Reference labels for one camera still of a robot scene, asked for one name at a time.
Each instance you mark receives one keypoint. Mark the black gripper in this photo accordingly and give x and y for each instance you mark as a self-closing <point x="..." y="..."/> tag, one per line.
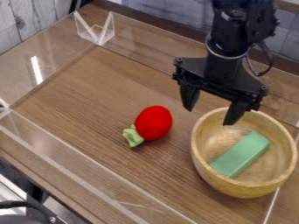
<point x="224" y="78"/>

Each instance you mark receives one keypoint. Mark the brown wooden bowl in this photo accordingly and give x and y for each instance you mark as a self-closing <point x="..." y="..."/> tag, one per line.
<point x="212" y="138"/>

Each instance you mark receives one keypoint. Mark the green rectangular block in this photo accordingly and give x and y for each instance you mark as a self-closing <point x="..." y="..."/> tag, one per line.
<point x="231" y="163"/>

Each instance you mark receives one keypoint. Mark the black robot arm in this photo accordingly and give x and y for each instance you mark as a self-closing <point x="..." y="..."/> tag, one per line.
<point x="243" y="23"/>

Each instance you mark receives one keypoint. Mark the red plush strawberry toy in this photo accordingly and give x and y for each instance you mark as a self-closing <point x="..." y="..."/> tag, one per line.
<point x="152" y="125"/>

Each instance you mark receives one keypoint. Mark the clear acrylic enclosure wall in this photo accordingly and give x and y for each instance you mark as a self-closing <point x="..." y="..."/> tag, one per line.
<point x="73" y="95"/>

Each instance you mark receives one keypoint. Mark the black metal bracket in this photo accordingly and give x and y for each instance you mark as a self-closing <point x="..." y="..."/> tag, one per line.
<point x="36" y="212"/>

